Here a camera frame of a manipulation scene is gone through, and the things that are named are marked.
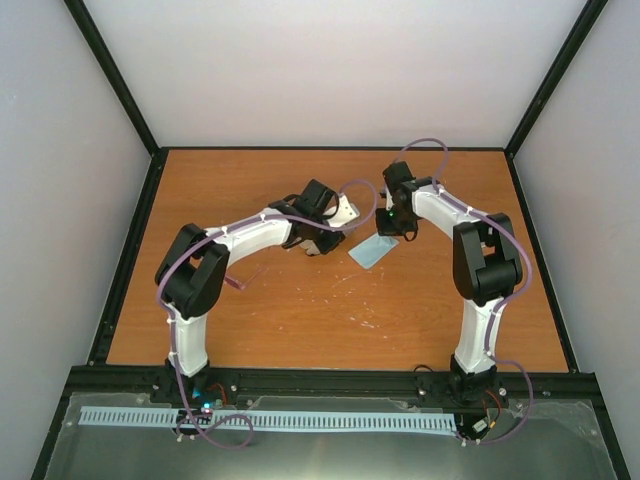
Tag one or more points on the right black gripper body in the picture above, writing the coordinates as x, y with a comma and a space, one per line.
396, 223

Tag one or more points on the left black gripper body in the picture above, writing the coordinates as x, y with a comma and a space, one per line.
323, 244

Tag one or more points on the plaid brown glasses case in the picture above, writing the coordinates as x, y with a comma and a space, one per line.
311, 247

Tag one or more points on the light blue cleaning cloth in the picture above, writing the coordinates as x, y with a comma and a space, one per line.
370, 251

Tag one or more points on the pink transparent sunglasses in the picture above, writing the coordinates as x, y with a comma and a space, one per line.
242, 285

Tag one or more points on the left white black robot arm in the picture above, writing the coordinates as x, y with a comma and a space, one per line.
191, 275

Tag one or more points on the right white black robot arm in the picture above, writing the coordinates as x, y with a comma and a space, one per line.
486, 267

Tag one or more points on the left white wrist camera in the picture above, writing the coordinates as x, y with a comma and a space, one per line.
342, 213

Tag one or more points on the black aluminium mounting rail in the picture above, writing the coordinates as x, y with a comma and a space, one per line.
419, 388

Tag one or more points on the light blue slotted cable duct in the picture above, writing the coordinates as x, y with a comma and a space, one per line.
279, 421

